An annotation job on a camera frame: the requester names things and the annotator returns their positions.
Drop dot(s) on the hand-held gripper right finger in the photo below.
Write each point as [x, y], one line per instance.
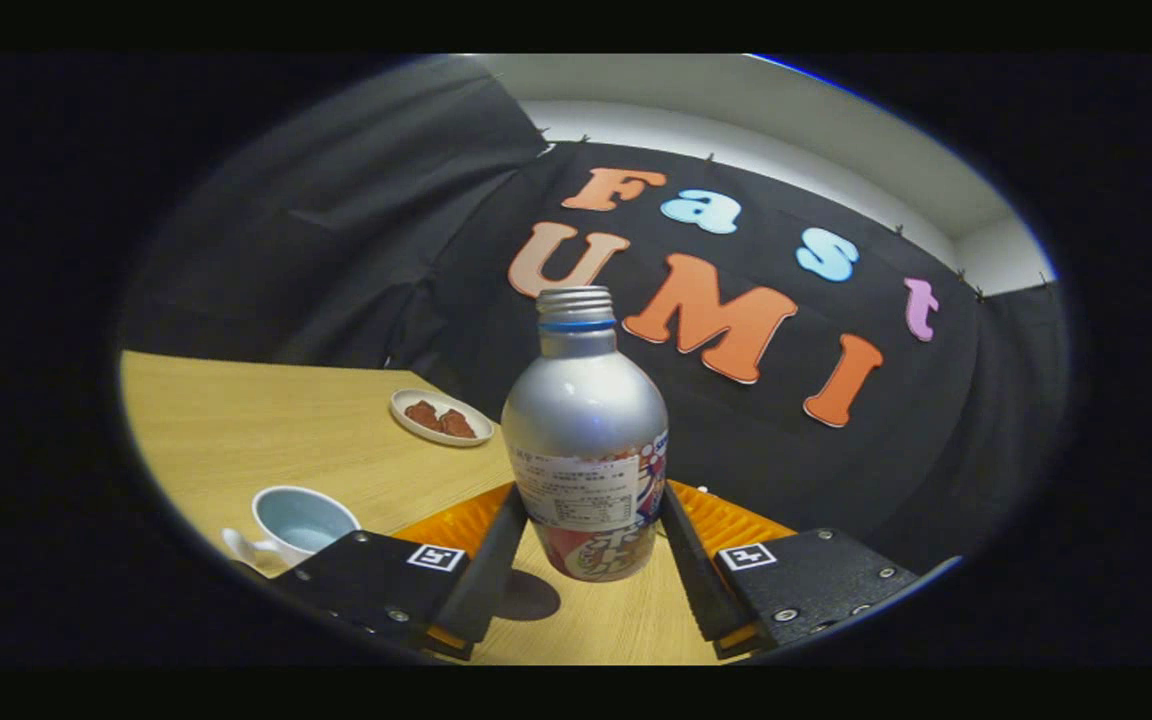
[691, 575]

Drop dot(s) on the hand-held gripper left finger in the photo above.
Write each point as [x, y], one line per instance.
[491, 575]

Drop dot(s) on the brown round coaster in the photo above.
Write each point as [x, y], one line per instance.
[531, 600]

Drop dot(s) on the silver juice bottle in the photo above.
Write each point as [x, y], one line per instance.
[586, 420]

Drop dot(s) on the white cup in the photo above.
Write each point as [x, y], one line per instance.
[301, 520]

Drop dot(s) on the brown snack piece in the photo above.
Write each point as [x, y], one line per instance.
[457, 424]
[423, 414]

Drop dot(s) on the small white oval plate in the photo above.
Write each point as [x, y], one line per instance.
[411, 427]

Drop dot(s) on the wooden table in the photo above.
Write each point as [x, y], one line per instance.
[236, 420]

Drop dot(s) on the black backdrop cloth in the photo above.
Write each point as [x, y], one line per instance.
[336, 220]

